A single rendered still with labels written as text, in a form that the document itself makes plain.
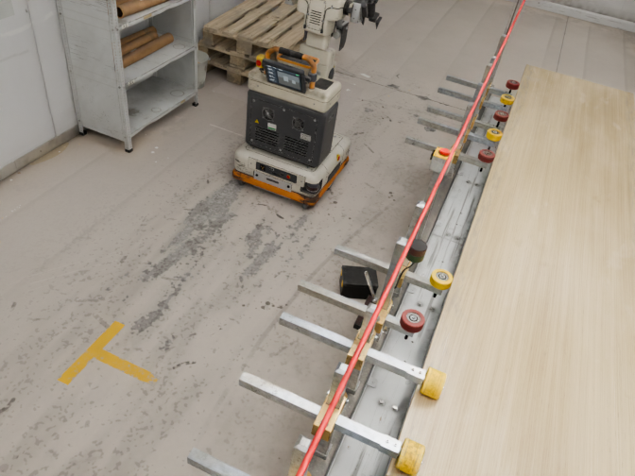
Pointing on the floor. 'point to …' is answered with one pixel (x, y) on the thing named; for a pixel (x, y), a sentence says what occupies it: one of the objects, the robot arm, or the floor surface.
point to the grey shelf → (122, 117)
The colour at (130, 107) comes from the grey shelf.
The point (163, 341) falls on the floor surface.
